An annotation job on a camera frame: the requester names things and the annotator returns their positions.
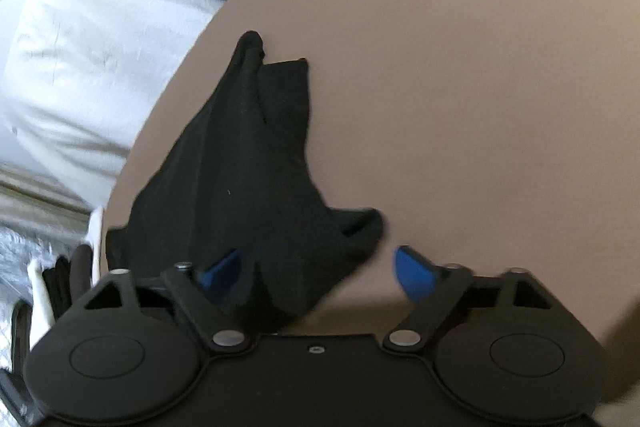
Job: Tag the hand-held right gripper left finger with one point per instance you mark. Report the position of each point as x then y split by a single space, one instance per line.
220 276

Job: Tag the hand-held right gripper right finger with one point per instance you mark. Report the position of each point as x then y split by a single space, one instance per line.
412 274

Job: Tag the black garment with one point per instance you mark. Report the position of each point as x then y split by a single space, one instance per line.
61 284
240 157

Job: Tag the white folded garment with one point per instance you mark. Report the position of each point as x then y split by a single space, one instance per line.
96 232

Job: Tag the grey-brown folded garment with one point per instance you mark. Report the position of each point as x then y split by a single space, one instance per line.
80 264

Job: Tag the black folded garment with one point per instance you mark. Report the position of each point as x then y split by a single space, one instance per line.
61 284

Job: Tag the white folded shirt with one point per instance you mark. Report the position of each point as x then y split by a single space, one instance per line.
40 297

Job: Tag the brown bed sheet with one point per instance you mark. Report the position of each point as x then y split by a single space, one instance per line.
450 82

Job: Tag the silver quilted insulation sheet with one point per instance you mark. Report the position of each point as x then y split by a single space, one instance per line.
15 257

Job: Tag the white duvet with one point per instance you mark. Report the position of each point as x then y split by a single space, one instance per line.
90 57

